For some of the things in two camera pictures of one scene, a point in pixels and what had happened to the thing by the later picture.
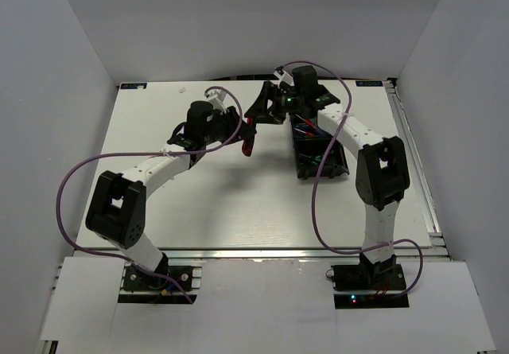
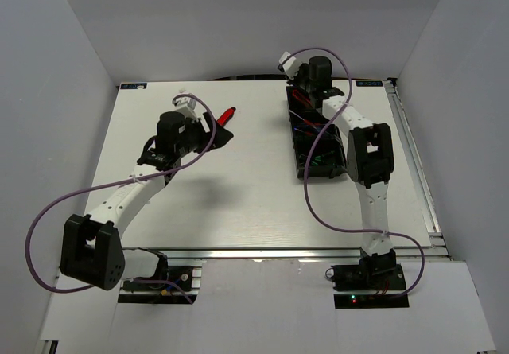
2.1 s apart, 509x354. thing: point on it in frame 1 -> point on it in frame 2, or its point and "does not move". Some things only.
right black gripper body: [291, 101] -> [302, 79]
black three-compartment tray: [311, 142] does not move
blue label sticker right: [369, 83] does not move
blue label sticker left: [133, 85] does not move
